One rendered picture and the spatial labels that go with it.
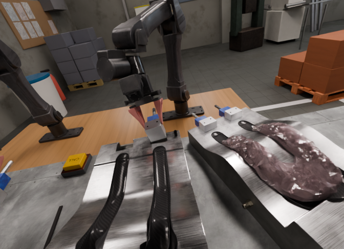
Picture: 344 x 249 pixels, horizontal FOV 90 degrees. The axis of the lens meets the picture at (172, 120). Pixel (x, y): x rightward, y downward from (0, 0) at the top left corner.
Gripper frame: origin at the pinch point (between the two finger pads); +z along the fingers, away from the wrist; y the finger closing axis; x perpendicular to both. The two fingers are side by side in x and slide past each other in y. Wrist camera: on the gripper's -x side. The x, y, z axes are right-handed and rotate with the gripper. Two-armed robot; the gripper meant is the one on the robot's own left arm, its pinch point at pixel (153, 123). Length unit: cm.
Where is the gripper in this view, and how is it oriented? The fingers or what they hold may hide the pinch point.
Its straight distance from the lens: 52.3
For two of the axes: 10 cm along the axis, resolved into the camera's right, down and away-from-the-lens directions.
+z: 3.1, 9.3, 1.9
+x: 0.3, -2.1, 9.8
